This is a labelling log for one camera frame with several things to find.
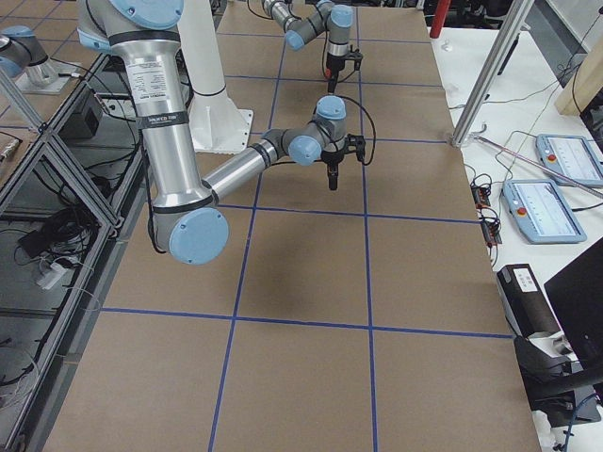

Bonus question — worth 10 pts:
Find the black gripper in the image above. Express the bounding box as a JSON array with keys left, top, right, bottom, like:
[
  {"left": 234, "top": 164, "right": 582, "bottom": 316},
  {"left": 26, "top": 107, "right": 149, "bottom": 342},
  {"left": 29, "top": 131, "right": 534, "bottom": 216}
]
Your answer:
[
  {"left": 321, "top": 150, "right": 344, "bottom": 190},
  {"left": 326, "top": 53, "right": 346, "bottom": 93}
]

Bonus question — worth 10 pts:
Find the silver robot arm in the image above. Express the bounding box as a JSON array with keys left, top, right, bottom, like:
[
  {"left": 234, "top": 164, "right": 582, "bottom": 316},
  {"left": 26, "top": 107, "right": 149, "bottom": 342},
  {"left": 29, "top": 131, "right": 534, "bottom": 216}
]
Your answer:
[
  {"left": 261, "top": 0, "right": 363, "bottom": 94},
  {"left": 78, "top": 1, "right": 349, "bottom": 265}
]

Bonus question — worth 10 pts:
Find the red cylinder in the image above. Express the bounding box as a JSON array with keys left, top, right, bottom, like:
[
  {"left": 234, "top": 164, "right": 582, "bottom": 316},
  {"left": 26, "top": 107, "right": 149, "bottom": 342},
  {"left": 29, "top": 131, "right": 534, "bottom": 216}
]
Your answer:
[{"left": 430, "top": 0, "right": 451, "bottom": 39}]

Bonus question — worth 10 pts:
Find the small circuit board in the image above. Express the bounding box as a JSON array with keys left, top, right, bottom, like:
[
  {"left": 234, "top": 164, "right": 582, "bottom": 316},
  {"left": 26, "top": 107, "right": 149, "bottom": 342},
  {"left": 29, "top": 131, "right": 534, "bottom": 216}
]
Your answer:
[{"left": 470, "top": 173, "right": 502, "bottom": 249}]

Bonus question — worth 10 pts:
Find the teach pendant near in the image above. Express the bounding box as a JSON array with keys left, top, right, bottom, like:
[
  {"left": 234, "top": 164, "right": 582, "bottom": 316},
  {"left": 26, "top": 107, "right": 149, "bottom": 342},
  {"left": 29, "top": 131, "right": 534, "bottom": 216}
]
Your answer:
[{"left": 502, "top": 179, "right": 587, "bottom": 245}]

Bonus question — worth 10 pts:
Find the teach pendant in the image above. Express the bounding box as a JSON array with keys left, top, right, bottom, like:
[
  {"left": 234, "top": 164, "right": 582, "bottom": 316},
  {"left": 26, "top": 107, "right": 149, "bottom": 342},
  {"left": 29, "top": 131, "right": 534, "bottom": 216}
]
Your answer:
[
  {"left": 536, "top": 134, "right": 602, "bottom": 188},
  {"left": 502, "top": 179, "right": 587, "bottom": 245}
]

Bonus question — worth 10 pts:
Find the metal rod tool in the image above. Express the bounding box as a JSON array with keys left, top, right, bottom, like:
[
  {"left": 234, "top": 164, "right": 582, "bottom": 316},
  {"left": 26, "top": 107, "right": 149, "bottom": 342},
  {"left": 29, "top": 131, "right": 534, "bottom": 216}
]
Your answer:
[{"left": 468, "top": 132, "right": 603, "bottom": 199}]

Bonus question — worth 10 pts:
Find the black box device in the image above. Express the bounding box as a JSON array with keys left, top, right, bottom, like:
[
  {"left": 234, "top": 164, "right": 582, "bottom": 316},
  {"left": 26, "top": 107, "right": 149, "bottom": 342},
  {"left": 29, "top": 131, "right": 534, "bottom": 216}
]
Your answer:
[{"left": 497, "top": 264, "right": 561, "bottom": 339}]

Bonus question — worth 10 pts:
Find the teach pendant far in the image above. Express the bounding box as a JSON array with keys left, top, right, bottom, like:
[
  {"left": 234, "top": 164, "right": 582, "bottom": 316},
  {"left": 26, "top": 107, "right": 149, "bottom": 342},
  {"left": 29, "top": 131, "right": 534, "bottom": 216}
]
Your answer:
[{"left": 536, "top": 134, "right": 602, "bottom": 188}]

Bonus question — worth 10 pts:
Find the black monitor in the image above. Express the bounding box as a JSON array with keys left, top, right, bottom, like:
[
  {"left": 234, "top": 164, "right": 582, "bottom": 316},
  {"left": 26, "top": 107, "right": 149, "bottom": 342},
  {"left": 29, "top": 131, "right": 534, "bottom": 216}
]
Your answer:
[{"left": 545, "top": 239, "right": 602, "bottom": 368}]

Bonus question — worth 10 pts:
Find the white pedestal column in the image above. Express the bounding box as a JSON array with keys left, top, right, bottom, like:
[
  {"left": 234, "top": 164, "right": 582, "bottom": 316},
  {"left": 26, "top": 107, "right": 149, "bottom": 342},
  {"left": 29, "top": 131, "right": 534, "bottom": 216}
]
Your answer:
[{"left": 177, "top": 0, "right": 253, "bottom": 154}]

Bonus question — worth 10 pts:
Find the aluminium frame post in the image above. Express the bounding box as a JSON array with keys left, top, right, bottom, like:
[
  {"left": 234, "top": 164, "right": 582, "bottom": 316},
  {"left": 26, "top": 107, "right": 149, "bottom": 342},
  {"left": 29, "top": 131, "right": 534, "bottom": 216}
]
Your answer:
[{"left": 450, "top": 0, "right": 534, "bottom": 148}]

